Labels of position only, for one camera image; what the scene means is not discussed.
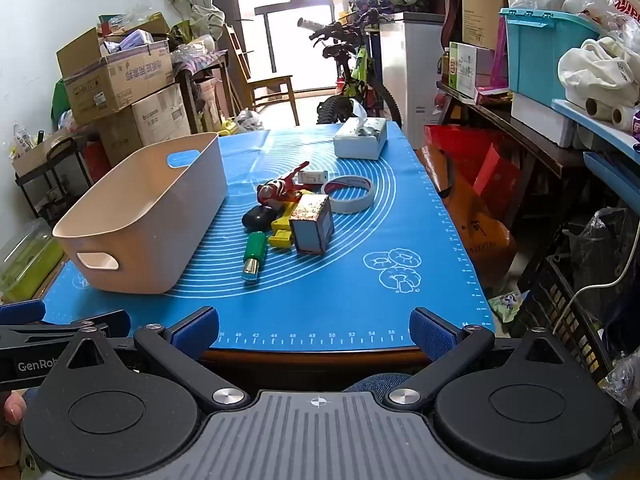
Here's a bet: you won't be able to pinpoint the green clear-lid container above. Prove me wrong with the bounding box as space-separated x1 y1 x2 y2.
0 219 67 302

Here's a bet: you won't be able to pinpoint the white cable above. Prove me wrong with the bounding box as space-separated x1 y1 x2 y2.
564 240 640 333

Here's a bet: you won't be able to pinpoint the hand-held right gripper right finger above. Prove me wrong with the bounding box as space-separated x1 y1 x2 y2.
384 307 583 409

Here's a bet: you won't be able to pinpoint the beige plastic basket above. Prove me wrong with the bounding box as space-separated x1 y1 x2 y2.
52 132 229 295

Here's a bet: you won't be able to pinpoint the green cylinder flashlight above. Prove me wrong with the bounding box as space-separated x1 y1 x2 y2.
242 231 267 284

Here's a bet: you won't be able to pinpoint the black metal cart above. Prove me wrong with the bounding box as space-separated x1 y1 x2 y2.
15 135 98 223

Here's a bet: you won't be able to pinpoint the orange paper bag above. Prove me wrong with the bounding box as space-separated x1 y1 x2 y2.
419 146 517 288

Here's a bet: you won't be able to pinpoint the white tissue box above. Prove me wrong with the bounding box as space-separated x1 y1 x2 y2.
332 99 388 161

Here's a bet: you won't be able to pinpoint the person's blue trouser leg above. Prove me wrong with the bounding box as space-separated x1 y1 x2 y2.
342 372 416 395

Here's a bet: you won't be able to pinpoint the white cloth bundle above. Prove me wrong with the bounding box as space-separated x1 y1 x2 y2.
557 37 640 107

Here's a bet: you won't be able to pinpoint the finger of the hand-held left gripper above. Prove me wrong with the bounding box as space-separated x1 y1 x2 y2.
0 310 132 347
0 300 47 322

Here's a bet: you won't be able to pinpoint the tall cardboard box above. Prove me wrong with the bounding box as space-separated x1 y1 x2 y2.
460 0 511 51

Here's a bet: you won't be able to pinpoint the open cardboard box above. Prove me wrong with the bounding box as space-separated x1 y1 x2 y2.
56 27 176 126

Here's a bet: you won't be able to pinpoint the dark wooden bench table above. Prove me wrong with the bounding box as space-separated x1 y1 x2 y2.
436 82 588 241

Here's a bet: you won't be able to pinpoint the wooden chair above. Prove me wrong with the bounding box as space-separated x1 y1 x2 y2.
224 25 301 127

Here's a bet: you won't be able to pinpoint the black oval case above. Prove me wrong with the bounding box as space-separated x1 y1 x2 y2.
242 206 275 232

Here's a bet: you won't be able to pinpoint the person's left hand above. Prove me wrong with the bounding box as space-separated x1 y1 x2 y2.
2 391 27 426

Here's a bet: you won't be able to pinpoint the teal storage bin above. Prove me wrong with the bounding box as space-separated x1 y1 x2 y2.
499 7 602 109

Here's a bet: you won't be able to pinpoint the red paper bag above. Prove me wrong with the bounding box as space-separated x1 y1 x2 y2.
424 125 522 213

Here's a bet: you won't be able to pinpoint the black plastic bag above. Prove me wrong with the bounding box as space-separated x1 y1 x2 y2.
565 207 640 313

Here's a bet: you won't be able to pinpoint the small square patterned box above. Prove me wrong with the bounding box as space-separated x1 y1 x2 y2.
289 193 335 255

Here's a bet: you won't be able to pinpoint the crumpled clear plastic bag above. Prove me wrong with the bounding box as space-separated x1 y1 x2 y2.
601 349 640 409

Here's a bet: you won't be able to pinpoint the large closed cardboard box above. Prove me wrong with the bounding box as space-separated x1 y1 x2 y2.
100 85 192 166

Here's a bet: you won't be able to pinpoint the light blue shelf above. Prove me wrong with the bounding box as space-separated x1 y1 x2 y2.
551 99 640 213

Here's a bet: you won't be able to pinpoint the white foam box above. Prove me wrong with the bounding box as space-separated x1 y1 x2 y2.
510 92 577 149

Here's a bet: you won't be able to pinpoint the green white carton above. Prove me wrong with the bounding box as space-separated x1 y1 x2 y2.
447 41 496 100

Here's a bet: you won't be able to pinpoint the green bag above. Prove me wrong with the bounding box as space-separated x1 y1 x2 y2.
51 79 72 122

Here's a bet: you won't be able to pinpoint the cluttered wooden side table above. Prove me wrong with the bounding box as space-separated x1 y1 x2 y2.
172 50 237 133

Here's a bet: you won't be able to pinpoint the white plastic floor bag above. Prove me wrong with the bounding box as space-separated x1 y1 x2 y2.
234 109 266 132

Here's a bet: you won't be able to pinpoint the black green bicycle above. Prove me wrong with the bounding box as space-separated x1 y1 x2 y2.
297 9 402 126

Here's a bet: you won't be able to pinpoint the paper rolls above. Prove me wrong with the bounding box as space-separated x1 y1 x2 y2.
585 97 640 132

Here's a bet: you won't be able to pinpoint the red toy figure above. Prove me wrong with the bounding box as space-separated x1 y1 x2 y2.
256 161 311 207

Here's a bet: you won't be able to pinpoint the black plastic crate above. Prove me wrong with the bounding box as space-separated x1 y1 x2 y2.
520 255 640 388

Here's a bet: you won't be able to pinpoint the yellow plastic toy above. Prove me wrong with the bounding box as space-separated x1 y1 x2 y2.
269 187 315 250

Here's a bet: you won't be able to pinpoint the small cardboard box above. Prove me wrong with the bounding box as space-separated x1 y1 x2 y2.
12 130 76 177

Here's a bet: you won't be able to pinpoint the blue silicone mat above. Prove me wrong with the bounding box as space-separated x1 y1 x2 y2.
42 122 496 351

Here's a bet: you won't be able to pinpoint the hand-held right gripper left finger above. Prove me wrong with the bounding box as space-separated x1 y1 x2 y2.
50 306 250 409

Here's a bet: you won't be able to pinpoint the white tape roll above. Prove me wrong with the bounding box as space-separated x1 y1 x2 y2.
321 175 376 215

